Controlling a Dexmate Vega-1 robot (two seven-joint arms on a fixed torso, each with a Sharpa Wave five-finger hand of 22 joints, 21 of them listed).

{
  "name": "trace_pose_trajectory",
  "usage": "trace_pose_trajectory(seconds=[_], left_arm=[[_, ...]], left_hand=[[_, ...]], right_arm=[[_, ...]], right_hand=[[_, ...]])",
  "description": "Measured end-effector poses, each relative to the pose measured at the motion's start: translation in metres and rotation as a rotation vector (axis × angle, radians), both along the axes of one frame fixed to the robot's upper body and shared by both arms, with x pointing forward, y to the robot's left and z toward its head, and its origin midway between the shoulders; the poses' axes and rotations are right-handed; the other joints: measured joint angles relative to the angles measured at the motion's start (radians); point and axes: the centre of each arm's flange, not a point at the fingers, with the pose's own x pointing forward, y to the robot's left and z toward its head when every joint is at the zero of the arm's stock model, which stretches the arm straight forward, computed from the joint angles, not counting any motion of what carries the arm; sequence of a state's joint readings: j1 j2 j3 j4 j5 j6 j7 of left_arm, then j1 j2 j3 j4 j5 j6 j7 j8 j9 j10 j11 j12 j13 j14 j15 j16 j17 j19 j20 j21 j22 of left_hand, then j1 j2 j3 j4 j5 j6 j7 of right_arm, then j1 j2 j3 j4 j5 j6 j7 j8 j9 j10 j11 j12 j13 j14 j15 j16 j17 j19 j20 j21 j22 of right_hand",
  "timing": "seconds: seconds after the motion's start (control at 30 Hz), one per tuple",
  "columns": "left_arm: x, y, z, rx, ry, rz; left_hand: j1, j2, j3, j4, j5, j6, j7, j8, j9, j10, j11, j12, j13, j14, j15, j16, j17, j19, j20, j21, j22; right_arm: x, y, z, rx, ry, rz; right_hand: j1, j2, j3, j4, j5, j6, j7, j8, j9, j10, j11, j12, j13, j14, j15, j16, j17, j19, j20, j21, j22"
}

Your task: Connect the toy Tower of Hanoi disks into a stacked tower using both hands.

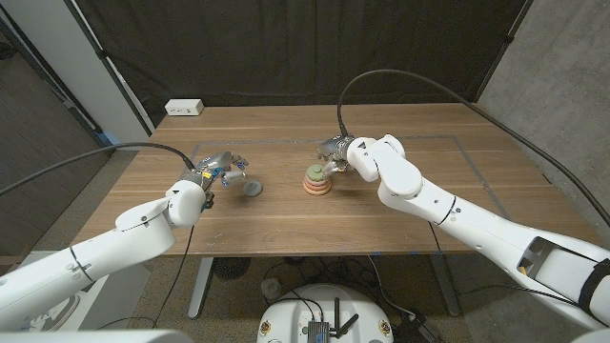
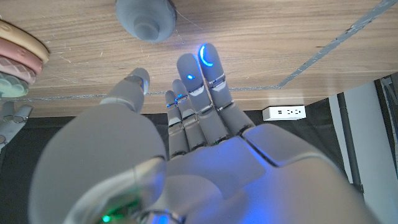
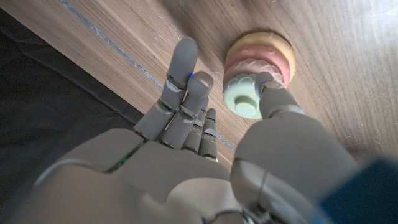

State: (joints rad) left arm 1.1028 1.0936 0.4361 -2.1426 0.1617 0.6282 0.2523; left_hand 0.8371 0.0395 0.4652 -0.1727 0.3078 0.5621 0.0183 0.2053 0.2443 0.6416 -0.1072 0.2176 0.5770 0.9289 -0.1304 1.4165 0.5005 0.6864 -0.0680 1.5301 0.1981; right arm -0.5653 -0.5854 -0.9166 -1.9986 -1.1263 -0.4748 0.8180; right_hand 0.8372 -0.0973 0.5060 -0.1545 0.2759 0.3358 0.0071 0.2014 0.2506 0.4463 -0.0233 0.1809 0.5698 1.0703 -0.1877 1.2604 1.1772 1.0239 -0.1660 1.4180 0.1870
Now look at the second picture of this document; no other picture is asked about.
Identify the white power strip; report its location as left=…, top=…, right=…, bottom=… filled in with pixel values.
left=262, top=105, right=307, bottom=121

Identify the black backdrop curtain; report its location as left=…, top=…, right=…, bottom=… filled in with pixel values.
left=0, top=99, right=349, bottom=224

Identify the coral red disk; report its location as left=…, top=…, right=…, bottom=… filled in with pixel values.
left=0, top=37, right=44, bottom=75

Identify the large orange disk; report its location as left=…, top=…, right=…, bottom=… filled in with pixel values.
left=0, top=20, right=50, bottom=65

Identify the small dark grey disk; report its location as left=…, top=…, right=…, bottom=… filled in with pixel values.
left=114, top=0, right=177, bottom=44

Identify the black backdrop stand pole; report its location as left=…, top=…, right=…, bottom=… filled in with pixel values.
left=337, top=92, right=364, bottom=194

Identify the dusty pink disk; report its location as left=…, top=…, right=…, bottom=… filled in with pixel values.
left=0, top=55, right=37, bottom=85

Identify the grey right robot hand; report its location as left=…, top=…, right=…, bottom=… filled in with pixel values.
left=0, top=101, right=34, bottom=153

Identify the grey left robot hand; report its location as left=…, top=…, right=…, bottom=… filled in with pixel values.
left=27, top=42, right=379, bottom=224

